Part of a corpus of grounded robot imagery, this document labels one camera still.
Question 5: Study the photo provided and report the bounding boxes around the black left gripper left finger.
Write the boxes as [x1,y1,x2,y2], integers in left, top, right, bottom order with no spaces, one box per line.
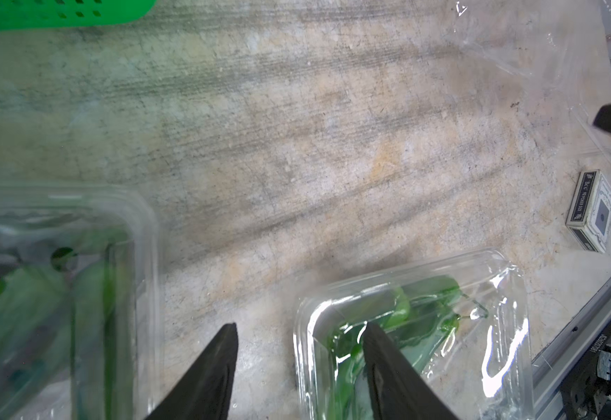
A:
[147,323,239,420]

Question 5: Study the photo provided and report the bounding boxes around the green plastic basket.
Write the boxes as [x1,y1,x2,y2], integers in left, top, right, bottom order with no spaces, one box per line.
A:
[0,0,156,31]

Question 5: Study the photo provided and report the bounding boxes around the clear clamshell container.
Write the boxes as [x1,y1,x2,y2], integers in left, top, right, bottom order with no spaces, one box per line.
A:
[0,185,162,419]
[445,1,611,166]
[293,248,535,419]

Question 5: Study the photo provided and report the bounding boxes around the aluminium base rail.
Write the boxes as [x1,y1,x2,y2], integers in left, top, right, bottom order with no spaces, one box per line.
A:
[532,278,611,419]

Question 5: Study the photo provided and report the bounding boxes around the small card box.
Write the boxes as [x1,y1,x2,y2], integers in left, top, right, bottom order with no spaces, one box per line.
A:
[566,170,611,254]

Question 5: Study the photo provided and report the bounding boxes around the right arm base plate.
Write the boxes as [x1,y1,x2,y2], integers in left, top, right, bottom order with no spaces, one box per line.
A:
[560,321,611,419]

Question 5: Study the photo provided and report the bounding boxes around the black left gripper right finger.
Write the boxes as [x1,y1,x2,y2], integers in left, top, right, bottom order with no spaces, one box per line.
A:
[363,323,456,420]

